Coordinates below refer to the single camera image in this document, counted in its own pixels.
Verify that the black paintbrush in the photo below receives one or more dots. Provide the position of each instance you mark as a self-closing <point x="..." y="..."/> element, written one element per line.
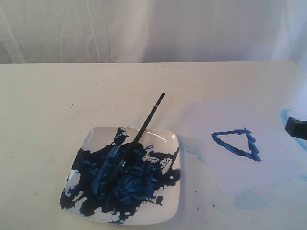
<point x="114" y="176"/>

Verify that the white paper sheet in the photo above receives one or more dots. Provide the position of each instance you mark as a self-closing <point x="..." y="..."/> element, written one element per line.
<point x="241" y="150"/>

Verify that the white plate with blue paint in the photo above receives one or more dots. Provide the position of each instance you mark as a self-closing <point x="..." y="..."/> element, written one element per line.
<point x="148" y="190"/>

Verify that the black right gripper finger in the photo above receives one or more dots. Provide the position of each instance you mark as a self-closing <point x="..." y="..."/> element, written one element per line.
<point x="296" y="128"/>

